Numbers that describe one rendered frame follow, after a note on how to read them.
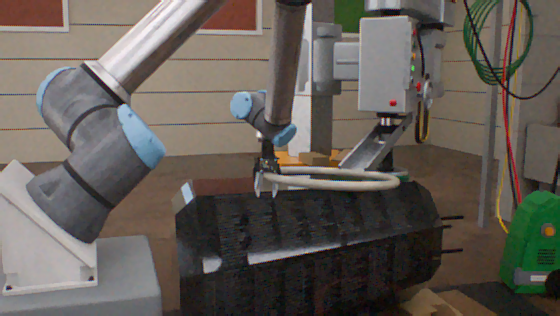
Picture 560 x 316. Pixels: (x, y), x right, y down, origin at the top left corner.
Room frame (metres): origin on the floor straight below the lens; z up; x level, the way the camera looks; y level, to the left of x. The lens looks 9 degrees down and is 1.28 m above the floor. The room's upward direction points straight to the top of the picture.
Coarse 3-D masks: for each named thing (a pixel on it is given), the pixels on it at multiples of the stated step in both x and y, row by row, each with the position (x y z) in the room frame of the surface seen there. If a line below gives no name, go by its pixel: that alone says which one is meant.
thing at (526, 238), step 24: (552, 192) 3.04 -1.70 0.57; (528, 216) 2.89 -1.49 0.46; (552, 216) 2.83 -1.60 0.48; (528, 240) 2.84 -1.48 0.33; (552, 240) 2.83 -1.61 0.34; (504, 264) 3.02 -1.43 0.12; (528, 264) 2.84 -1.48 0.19; (552, 264) 2.83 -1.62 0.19; (528, 288) 2.84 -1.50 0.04; (552, 288) 2.78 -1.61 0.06
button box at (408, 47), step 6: (408, 24) 2.26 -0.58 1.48; (414, 24) 2.30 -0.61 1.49; (408, 30) 2.26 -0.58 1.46; (408, 36) 2.26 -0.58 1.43; (414, 36) 2.31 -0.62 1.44; (408, 42) 2.26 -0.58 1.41; (408, 48) 2.26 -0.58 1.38; (414, 48) 2.32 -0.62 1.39; (408, 54) 2.26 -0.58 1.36; (408, 60) 2.26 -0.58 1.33; (414, 60) 2.31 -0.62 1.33; (408, 66) 2.26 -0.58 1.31; (414, 66) 2.31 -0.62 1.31; (408, 72) 2.25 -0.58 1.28; (414, 72) 2.32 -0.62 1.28; (408, 78) 2.25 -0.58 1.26; (408, 84) 2.25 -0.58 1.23
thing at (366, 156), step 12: (408, 120) 2.51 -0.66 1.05; (372, 132) 2.38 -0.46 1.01; (396, 132) 2.34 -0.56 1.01; (360, 144) 2.25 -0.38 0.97; (372, 144) 2.34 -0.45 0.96; (384, 144) 2.21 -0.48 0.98; (348, 156) 2.13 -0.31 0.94; (360, 156) 2.22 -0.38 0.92; (372, 156) 2.21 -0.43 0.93; (384, 156) 2.19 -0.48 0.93; (348, 168) 2.13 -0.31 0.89; (360, 168) 2.11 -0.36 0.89; (372, 168) 2.06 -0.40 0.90
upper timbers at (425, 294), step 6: (426, 288) 2.48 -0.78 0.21; (420, 294) 2.41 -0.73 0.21; (426, 294) 2.40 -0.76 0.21; (432, 294) 2.40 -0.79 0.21; (426, 300) 2.34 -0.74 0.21; (432, 300) 2.33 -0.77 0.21; (438, 300) 2.33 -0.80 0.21; (444, 300) 2.33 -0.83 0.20; (396, 306) 2.32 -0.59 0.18; (450, 306) 2.27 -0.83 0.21; (390, 312) 2.38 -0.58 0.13; (396, 312) 2.31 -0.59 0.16; (402, 312) 2.26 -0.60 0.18; (456, 312) 2.20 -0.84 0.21
